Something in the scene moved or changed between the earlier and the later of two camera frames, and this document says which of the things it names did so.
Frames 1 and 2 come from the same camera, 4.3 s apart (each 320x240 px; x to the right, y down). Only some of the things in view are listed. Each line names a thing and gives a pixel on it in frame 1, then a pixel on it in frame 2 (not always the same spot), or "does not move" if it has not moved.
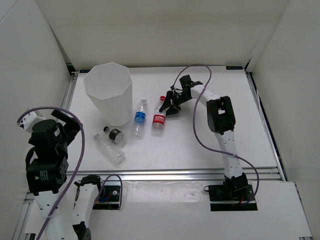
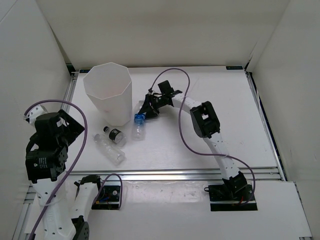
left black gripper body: [69, 128] does not move
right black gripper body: [180, 98] to [158, 102]
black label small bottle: [114, 134] does not move
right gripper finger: [167, 101] to [145, 103]
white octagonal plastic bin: [110, 90] does not move
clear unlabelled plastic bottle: [110, 150] does not move
